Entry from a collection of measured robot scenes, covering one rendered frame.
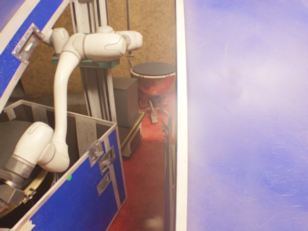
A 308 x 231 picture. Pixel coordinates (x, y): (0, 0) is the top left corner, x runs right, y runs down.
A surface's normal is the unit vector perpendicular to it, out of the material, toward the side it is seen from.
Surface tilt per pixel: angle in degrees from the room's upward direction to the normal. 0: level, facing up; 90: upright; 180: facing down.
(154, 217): 0
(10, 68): 90
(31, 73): 90
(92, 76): 90
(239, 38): 42
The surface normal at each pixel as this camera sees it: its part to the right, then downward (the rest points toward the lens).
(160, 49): 0.01, 0.51
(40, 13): 0.93, 0.18
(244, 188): -0.04, -0.30
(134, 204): 0.00, -0.86
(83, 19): -0.29, 0.49
